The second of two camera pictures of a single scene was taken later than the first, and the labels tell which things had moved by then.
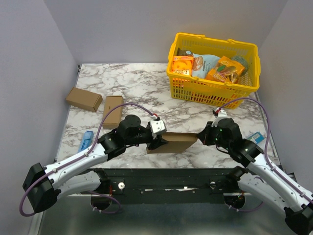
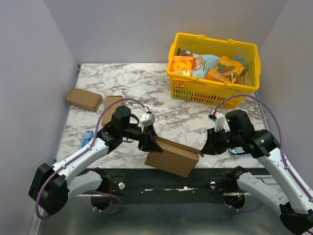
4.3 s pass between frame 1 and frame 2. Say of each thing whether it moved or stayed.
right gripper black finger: moved
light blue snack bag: stayed
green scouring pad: stayed
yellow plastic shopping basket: stayed
